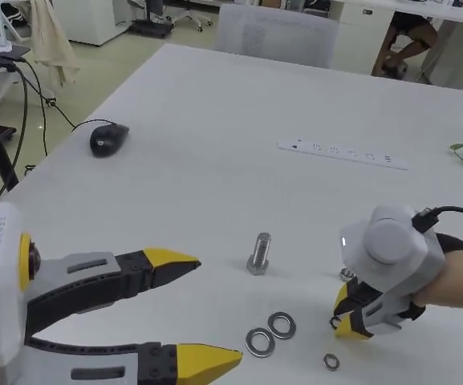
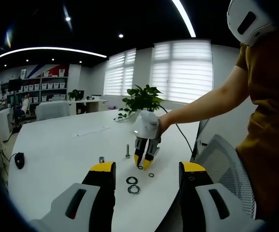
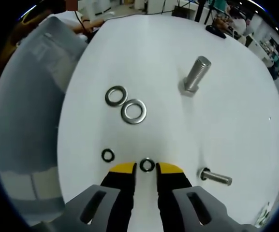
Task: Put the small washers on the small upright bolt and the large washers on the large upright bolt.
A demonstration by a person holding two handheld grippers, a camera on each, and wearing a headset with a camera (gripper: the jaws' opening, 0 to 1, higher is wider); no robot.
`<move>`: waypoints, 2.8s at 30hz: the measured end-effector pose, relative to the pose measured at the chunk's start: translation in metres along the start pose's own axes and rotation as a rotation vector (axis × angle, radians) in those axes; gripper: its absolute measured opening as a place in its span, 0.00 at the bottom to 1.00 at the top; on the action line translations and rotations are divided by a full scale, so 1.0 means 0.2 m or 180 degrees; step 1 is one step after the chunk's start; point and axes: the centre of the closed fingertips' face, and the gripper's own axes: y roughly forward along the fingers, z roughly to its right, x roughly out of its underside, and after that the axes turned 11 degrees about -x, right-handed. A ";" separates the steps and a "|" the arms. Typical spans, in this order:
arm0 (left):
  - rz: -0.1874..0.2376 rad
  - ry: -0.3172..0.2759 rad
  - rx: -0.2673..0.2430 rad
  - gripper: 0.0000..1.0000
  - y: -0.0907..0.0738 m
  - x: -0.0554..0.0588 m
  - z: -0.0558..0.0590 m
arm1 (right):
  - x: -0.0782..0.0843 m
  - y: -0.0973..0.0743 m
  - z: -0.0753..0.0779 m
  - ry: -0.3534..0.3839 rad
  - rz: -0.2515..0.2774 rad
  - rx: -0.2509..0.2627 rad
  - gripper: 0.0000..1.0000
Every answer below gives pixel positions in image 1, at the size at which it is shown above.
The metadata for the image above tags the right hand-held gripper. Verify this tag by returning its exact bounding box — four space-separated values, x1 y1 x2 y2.
331 205 447 342

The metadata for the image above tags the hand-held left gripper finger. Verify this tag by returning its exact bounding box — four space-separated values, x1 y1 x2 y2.
4 334 243 385

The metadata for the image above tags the large steel washer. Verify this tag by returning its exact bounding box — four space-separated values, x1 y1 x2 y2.
245 327 276 358
267 311 297 340

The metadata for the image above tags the large steel bolt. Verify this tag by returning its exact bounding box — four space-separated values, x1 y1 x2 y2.
246 232 273 278

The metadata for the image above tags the person's right hand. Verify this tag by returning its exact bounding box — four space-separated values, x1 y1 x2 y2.
398 233 463 322

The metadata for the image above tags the black computer mouse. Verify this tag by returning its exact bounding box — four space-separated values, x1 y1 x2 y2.
89 124 130 159

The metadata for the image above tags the white power strip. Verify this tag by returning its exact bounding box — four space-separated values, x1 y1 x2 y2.
277 137 410 172

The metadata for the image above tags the black adapter box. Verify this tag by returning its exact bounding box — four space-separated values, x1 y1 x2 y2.
0 44 32 63

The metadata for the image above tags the beige hanging cloth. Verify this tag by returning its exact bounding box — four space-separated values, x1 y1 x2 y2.
29 0 81 88

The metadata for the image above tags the white cabinet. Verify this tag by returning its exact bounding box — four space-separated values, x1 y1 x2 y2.
67 0 136 47

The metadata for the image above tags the white swivel chair base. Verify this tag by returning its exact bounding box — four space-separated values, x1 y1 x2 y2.
164 6 215 32

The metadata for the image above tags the white office desk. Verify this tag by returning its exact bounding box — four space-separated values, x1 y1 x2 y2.
335 0 463 94

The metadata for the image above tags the grey mesh office chair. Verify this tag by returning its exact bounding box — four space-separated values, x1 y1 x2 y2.
213 3 340 70

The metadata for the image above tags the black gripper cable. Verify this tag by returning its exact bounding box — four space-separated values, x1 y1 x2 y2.
411 205 463 233

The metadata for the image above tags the black mouse cable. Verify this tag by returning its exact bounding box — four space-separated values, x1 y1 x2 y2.
70 118 116 134

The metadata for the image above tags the black hanging cable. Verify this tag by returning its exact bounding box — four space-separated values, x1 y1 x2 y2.
0 58 50 204

